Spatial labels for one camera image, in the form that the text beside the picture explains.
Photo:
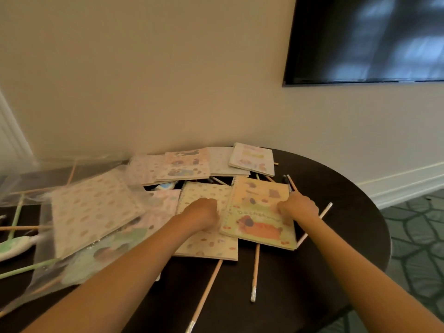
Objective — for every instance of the blue puppy notebook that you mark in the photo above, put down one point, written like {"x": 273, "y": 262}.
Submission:
{"x": 114, "y": 246}

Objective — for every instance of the white dotted notebook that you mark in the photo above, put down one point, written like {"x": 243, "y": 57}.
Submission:
{"x": 142, "y": 169}

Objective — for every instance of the person's left hand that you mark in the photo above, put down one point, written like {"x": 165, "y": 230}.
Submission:
{"x": 203, "y": 215}

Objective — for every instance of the person's right forearm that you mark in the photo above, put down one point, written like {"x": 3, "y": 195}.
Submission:
{"x": 364, "y": 273}

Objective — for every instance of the cream snack print notebook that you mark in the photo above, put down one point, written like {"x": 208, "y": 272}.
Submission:
{"x": 90, "y": 211}

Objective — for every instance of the white correction tape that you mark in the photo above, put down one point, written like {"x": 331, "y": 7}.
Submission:
{"x": 17, "y": 246}

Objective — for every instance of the black wall television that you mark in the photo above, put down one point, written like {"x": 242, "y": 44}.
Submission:
{"x": 364, "y": 38}

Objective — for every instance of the person's left forearm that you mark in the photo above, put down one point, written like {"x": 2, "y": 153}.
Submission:
{"x": 121, "y": 284}

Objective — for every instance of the yellow brown dog notebook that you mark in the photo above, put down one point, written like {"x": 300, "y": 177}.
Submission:
{"x": 256, "y": 228}

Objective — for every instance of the pale green notebook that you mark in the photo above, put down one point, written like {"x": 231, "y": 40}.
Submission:
{"x": 222, "y": 162}

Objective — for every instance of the person's right hand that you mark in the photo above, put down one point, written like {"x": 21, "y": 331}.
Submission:
{"x": 300, "y": 208}

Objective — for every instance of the black pen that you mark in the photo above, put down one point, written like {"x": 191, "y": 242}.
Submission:
{"x": 285, "y": 180}

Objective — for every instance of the light green pencil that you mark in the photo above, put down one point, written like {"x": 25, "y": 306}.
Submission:
{"x": 15, "y": 218}
{"x": 27, "y": 268}

